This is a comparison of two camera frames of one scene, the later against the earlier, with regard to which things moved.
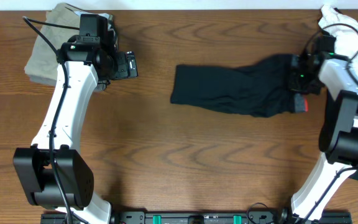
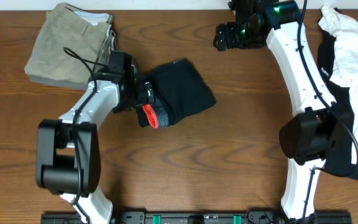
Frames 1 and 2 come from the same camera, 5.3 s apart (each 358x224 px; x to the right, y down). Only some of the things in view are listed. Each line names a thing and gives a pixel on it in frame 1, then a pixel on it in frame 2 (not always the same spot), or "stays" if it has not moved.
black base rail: (208, 217) stays
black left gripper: (120, 58) to (143, 98)
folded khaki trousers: (61, 24) stays
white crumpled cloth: (353, 43) stays
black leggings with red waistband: (261, 89) to (178, 91)
